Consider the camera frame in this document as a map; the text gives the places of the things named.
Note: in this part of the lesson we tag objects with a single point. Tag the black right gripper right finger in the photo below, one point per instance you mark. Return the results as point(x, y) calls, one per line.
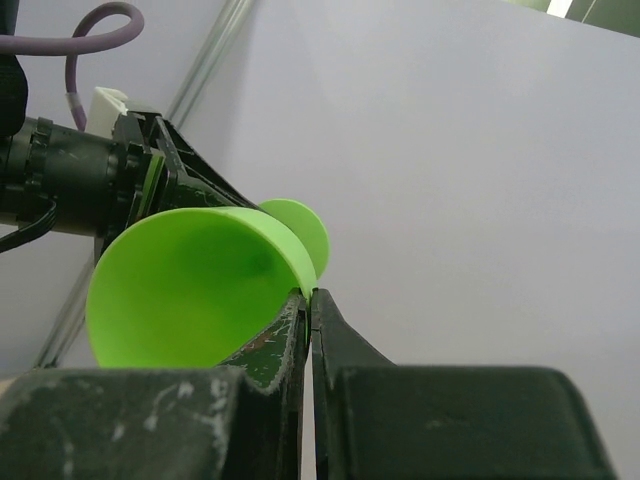
point(375, 419)

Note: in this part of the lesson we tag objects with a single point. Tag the green wine glass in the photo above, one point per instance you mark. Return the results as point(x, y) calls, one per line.
point(186, 288)

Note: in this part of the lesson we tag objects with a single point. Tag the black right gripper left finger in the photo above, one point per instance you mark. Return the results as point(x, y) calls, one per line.
point(241, 419)

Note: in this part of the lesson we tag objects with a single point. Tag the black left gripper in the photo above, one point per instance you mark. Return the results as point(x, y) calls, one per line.
point(55, 178)

